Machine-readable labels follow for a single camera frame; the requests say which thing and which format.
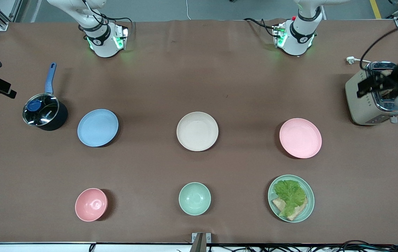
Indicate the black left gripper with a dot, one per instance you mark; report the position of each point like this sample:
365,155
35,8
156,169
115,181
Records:
391,79

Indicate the pink plate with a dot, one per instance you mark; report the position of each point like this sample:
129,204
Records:
300,138

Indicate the blue plate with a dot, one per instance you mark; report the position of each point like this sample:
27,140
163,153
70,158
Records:
97,127

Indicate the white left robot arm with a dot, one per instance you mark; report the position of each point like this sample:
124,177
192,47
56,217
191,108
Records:
299,36

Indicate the toast slice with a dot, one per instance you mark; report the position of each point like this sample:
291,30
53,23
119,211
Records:
387,93

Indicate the beige toaster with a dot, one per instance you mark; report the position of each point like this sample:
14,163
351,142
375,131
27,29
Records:
360,105

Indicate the white power plug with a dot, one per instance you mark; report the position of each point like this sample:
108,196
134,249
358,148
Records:
351,60

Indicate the glass saucepan lid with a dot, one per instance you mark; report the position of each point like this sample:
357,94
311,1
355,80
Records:
39,108

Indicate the green lettuce leaf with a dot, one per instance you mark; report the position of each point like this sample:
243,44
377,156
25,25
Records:
290,194

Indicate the green plate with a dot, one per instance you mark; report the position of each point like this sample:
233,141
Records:
309,206

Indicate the pink bowl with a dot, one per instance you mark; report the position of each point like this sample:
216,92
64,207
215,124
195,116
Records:
91,204

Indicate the brown bread slice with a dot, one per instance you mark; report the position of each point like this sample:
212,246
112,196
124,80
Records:
299,212

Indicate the beige plate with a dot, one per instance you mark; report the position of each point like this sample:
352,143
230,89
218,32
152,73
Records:
197,131

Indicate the green bowl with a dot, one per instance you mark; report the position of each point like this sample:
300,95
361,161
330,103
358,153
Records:
194,198

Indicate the metal camera bracket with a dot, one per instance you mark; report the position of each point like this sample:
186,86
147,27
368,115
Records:
200,242

